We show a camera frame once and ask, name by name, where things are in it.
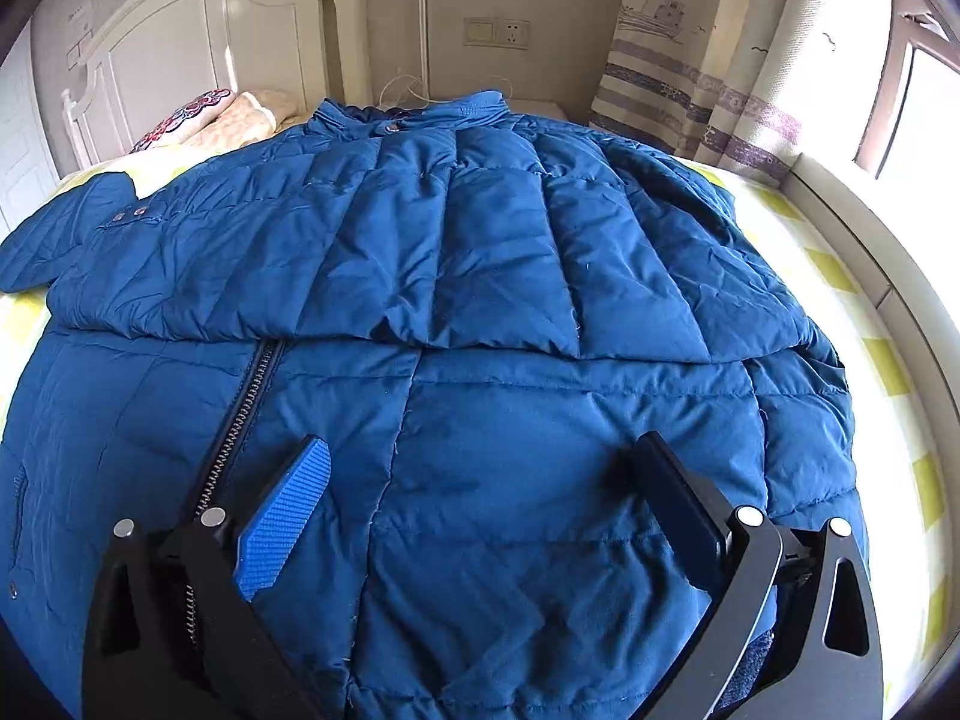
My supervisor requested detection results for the white wooden headboard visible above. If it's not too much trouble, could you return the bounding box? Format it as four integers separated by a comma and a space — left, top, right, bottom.
60, 0, 368, 166

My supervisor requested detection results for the brown window frame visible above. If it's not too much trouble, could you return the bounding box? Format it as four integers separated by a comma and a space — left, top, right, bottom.
853, 0, 960, 181

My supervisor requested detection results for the printed striped curtain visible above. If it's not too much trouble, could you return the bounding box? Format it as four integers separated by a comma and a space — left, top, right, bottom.
589, 0, 897, 188

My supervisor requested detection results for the red embroidered pillow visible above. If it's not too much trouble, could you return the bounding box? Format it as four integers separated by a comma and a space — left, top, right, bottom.
131, 88, 238, 155

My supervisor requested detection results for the silver metal pole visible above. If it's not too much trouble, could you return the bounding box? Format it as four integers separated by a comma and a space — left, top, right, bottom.
416, 0, 433, 102

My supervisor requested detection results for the white door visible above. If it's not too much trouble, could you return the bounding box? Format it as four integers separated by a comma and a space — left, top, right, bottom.
0, 37, 62, 222

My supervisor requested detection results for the beige quilted pillow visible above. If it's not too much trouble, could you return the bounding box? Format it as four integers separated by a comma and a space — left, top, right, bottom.
180, 90, 312, 160

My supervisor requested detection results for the beige window ledge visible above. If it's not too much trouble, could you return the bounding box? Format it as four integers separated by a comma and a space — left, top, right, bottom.
780, 152, 960, 616

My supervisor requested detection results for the white cable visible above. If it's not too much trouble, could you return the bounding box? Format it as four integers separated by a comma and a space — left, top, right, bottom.
375, 73, 437, 110

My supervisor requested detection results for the beige wall socket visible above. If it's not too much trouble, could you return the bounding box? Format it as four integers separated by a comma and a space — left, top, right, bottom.
463, 16, 531, 48

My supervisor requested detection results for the yellow checkered bedsheet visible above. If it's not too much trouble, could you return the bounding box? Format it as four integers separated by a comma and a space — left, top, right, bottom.
0, 150, 950, 720

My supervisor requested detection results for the blue puffer jacket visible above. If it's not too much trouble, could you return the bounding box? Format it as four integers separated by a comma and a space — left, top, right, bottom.
0, 90, 871, 720

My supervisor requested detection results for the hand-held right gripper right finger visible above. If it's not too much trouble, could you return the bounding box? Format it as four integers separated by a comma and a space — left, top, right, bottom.
615, 431, 884, 720

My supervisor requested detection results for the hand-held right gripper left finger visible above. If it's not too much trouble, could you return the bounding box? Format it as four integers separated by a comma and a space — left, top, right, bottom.
81, 433, 353, 720

